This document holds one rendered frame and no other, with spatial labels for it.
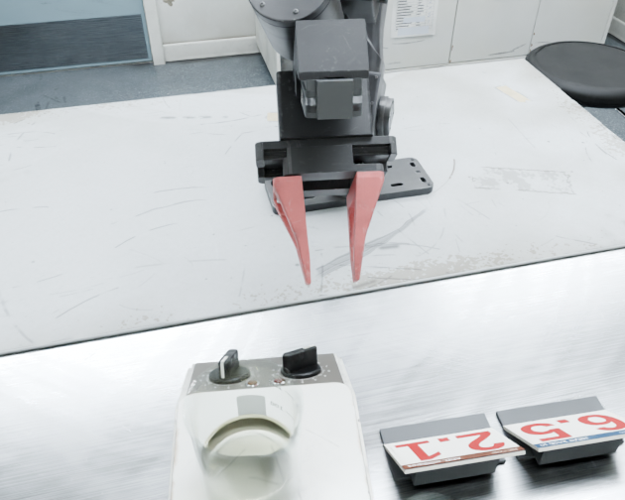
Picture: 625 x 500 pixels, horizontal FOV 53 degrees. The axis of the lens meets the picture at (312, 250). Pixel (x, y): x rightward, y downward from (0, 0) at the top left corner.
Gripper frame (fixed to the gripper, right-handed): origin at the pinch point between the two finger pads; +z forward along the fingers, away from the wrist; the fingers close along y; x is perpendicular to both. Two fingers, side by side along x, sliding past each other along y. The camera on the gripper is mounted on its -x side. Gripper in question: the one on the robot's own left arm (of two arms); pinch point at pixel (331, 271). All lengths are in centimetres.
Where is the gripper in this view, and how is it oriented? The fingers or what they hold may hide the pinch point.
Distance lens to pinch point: 46.4
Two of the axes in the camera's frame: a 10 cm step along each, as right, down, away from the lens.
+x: -0.5, 1.6, 9.9
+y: 10.0, -0.6, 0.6
